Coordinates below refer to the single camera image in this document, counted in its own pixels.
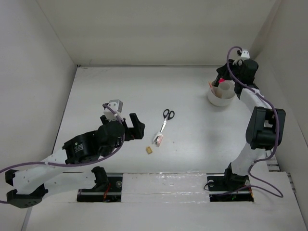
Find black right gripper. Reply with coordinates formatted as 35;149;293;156
216;59;243;82

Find small yellow eraser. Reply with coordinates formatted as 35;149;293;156
145;146;153;154

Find black handled scissors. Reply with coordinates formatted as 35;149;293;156
159;109;175;133

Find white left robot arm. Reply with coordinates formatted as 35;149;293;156
2;113;145;208

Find white round compartment container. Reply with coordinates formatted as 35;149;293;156
207;80;236;107

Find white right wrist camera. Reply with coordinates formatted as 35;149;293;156
232;49;250;66

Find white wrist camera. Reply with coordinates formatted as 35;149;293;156
103;99;124;121
232;49;250;66

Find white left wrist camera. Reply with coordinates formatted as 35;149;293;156
103;99;124;121

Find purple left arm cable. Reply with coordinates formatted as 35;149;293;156
0;103;126;205

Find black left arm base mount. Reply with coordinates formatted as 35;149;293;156
77;167;123;203

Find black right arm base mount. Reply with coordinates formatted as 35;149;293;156
204;164;254;202

